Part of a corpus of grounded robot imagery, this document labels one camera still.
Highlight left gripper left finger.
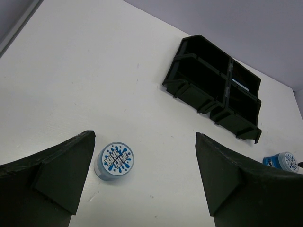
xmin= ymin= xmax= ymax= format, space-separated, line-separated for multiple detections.
xmin=0 ymin=131 xmax=96 ymax=227

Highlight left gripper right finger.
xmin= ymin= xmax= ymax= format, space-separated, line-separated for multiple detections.
xmin=195 ymin=133 xmax=303 ymax=227

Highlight blue glue stick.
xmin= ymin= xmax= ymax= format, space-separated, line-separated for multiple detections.
xmin=232 ymin=78 xmax=249 ymax=91

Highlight black four-compartment organizer tray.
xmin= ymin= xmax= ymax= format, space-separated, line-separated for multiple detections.
xmin=162 ymin=35 xmax=262 ymax=143

